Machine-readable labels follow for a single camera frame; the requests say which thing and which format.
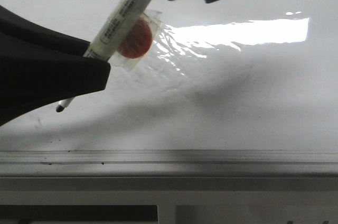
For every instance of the white black-tip whiteboard marker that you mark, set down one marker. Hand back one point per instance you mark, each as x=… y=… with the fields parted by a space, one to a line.
x=119 y=23

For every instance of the white table frame below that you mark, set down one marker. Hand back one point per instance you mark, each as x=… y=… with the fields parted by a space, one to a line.
x=309 y=199

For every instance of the clear adhesive tape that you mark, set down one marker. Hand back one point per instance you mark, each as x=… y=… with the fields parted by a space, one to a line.
x=153 y=19

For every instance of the aluminium whiteboard frame rail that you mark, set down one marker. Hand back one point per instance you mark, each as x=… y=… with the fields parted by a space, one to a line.
x=169 y=163

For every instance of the red round magnet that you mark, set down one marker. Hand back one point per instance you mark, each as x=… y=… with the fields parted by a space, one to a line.
x=138 y=41

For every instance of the white whiteboard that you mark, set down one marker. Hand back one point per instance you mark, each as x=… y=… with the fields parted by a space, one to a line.
x=231 y=75

